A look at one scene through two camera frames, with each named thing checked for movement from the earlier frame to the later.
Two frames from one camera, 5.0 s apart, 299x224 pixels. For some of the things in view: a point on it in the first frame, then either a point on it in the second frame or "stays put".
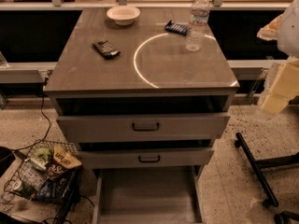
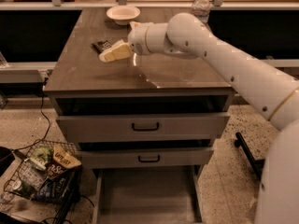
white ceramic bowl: x=123 y=15 stays put
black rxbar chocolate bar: x=106 y=49 stays put
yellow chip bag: x=65 y=160 stays put
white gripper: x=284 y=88 → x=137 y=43
